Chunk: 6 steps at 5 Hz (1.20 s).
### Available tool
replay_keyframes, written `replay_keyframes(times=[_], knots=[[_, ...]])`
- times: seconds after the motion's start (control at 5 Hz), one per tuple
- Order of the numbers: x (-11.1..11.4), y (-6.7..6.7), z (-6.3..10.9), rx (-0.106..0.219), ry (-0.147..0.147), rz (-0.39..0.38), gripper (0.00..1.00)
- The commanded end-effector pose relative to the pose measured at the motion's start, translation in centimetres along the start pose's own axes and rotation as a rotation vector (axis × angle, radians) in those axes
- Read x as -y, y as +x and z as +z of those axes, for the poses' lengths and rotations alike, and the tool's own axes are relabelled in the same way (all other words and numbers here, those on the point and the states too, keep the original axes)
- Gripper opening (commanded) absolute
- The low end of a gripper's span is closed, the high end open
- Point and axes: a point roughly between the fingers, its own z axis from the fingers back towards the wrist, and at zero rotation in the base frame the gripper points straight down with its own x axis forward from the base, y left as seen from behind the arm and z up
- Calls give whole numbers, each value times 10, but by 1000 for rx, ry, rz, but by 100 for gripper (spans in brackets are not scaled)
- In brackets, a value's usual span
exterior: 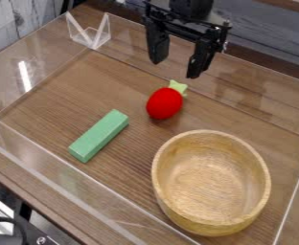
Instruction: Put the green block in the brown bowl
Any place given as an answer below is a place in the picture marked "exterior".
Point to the black metal table frame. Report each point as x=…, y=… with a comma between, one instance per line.
x=36, y=237

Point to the clear acrylic tray enclosure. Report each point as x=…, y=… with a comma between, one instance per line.
x=60, y=86

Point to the red plush strawberry toy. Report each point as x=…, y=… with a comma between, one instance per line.
x=166, y=101

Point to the clear acrylic corner bracket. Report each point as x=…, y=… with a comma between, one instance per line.
x=89, y=37

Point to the green rectangular block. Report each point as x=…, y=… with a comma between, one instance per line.
x=98, y=136

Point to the brown wooden bowl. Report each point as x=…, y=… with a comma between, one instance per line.
x=211, y=182

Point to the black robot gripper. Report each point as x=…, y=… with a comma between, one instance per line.
x=188, y=19

